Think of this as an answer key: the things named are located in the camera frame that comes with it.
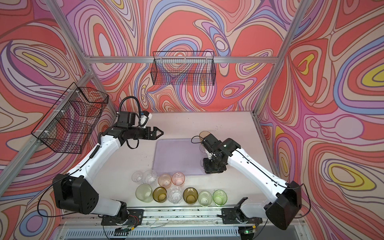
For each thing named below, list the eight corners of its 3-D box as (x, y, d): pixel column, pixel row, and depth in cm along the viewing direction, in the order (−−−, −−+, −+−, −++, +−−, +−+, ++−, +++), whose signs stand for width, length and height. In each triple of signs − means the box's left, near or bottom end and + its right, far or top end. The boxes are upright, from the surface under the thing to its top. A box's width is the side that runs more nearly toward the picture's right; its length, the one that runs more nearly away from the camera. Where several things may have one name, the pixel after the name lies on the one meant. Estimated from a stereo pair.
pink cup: (172, 186, 85) (171, 182, 79) (173, 176, 89) (172, 171, 83) (184, 186, 85) (184, 182, 79) (185, 176, 89) (184, 171, 83)
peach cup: (159, 188, 84) (157, 184, 79) (161, 178, 88) (159, 173, 83) (171, 188, 84) (170, 184, 79) (172, 178, 88) (171, 173, 83)
